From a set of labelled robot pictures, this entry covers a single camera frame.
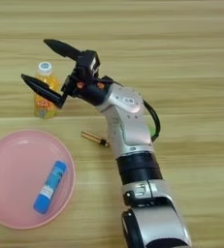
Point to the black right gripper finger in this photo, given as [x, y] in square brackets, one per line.
[63, 48]
[42, 87]

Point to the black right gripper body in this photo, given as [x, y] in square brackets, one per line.
[89, 90]

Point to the orange juice bottle white cap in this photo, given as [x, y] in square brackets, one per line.
[44, 109]

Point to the blue glue stick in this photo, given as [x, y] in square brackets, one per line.
[50, 187]

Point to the small black box white label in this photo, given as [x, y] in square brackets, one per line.
[88, 63]

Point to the brass and black small cylinder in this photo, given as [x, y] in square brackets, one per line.
[90, 137]

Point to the green plastic object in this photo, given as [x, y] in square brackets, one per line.
[151, 130]

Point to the pink round plate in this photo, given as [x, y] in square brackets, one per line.
[13, 180]

